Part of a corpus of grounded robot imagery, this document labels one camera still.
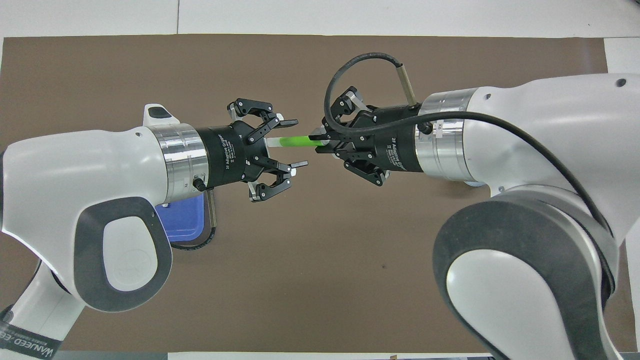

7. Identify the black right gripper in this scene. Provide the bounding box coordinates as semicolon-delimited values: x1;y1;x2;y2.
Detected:
308;87;426;188

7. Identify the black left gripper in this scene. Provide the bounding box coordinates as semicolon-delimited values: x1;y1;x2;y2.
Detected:
195;97;309;204

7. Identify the green marker pen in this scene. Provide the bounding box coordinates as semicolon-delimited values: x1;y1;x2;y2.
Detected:
266;135;326;150

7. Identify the blue plastic tray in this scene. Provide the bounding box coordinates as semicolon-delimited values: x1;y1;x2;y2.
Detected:
155;192;209;246

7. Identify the brown table mat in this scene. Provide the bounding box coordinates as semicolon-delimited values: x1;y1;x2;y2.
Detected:
0;34;632;353

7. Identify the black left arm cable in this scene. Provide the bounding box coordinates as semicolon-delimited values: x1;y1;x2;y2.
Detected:
172;187;219;251

